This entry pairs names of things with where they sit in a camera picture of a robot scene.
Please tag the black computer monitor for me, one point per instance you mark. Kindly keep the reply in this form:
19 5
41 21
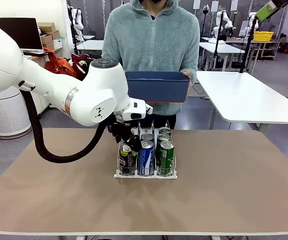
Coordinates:
21 32

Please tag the wooden shelf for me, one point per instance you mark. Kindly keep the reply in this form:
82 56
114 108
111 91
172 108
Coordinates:
271 50

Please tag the bright green beverage can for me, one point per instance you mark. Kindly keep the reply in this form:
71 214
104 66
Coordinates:
167 160

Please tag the white background table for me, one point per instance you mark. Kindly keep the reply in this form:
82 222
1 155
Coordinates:
88 46
221 48

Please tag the yellow crate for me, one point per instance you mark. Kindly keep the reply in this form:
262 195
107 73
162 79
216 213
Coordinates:
263 36

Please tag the black Pepsi logo can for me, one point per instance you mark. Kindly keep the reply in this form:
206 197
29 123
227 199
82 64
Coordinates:
126 163

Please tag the person's left hand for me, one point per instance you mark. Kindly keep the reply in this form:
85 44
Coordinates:
190 75

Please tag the small white box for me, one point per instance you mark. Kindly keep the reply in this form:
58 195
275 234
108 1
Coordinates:
58 44

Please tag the blue plastic bin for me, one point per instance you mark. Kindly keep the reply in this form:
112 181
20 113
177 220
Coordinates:
158 90

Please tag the orange jacket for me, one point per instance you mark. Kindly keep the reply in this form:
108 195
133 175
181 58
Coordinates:
59 63

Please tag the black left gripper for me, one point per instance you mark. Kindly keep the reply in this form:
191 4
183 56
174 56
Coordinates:
121 131

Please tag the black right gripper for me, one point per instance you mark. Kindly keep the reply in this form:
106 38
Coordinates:
282 2

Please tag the large white table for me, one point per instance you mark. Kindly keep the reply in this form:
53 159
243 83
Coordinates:
243 97

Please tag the blue beverage can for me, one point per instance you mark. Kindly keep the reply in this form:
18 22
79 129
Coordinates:
147 137
146 162

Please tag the black face mask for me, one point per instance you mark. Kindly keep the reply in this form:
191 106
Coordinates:
158 1

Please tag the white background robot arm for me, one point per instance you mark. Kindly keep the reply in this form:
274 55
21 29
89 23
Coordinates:
249 27
79 22
219 22

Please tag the cardboard box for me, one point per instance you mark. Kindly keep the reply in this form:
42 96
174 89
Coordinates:
47 27
46 39
55 35

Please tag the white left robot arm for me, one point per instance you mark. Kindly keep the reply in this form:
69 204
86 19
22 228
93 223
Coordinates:
59 87

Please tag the dark green beverage can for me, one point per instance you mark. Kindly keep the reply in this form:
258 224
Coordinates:
165 130
163 137

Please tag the black tripod pole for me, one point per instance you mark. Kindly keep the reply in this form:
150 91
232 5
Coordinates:
217 42
248 45

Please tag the black trousers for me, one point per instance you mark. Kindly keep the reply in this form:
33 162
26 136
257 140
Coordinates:
163 121

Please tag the person in teal fleece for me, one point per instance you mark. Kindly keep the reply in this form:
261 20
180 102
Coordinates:
151 40

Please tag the white air purifier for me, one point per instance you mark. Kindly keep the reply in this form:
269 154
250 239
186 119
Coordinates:
6 115

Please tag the white wall paper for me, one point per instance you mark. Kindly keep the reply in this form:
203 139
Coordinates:
234 5
196 4
214 6

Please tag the person's left forearm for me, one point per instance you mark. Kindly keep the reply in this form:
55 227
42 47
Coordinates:
193 72

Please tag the red fire extinguisher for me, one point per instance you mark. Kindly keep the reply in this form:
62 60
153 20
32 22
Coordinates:
285 48

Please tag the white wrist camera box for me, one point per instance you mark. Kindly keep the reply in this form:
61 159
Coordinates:
137 110

